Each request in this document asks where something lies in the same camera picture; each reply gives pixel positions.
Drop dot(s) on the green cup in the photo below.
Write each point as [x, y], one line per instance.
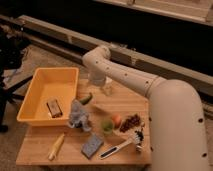
[107, 126]

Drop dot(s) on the dark red grape bunch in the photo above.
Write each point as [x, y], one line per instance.
[130, 123]

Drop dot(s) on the brown rectangular block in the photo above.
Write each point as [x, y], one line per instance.
[54, 108]

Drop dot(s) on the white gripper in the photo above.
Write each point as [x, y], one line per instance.
[97, 79]

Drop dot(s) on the black tripod stand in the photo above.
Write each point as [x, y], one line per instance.
[11, 55]

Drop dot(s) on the blue grey sponge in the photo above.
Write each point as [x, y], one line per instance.
[92, 146]

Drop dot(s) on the green pepper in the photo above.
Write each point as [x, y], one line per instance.
[87, 99]

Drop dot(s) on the crumpled grey cloth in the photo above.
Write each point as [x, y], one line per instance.
[78, 117]

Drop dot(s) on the white black handled brush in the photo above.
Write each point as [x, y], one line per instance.
[115, 149]

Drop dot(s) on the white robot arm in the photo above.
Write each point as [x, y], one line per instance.
[178, 137]

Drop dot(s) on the orange fruit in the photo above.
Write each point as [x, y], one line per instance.
[116, 120]

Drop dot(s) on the clear glass cup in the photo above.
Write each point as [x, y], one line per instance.
[107, 88]

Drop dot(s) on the yellow plastic bin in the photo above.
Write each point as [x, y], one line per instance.
[47, 84]

